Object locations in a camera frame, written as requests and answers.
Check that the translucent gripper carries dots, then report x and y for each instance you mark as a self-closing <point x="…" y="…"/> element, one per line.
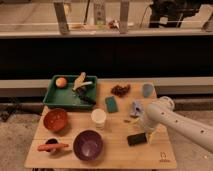
<point x="151" y="137"/>

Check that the black eraser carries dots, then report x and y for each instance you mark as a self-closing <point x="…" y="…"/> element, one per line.
<point x="136" y="139"/>

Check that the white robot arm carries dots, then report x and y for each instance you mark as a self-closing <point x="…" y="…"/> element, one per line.
<point x="161" y="111"/>

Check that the purple bowl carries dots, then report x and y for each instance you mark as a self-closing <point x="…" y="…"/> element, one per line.
<point x="88" y="145"/>

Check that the red-brown bowl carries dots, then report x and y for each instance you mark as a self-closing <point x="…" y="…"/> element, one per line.
<point x="56" y="120"/>

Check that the metal fork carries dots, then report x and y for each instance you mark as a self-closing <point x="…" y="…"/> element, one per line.
<point x="131" y="121"/>

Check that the crumpled blue cloth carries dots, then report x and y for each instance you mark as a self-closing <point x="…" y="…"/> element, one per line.
<point x="136" y="109"/>

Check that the wooden folding table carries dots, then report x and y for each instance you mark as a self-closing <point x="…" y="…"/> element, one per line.
<point x="116" y="153"/>

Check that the blue cup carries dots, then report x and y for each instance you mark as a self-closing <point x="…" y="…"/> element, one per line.
<point x="147" y="90"/>

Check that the green sponge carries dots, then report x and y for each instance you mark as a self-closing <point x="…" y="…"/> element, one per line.
<point x="111" y="104"/>

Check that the white paper cup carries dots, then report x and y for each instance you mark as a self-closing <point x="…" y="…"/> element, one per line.
<point x="98" y="117"/>

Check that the dark red grapes bunch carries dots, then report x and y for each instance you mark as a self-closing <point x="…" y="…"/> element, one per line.
<point x="120" y="91"/>

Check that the green plastic tray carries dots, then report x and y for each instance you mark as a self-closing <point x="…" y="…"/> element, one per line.
<point x="67" y="98"/>

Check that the corn cob toy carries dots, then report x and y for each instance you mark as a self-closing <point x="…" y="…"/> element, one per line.
<point x="80" y="81"/>

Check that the small black cup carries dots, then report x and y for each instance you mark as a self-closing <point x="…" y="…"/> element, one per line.
<point x="51" y="141"/>

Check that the orange fruit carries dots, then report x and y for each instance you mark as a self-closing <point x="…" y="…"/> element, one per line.
<point x="61" y="82"/>

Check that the orange carrot toy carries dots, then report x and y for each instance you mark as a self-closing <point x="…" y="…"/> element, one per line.
<point x="46" y="147"/>

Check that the black handled tool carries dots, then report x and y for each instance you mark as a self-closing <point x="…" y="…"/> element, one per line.
<point x="84" y="97"/>

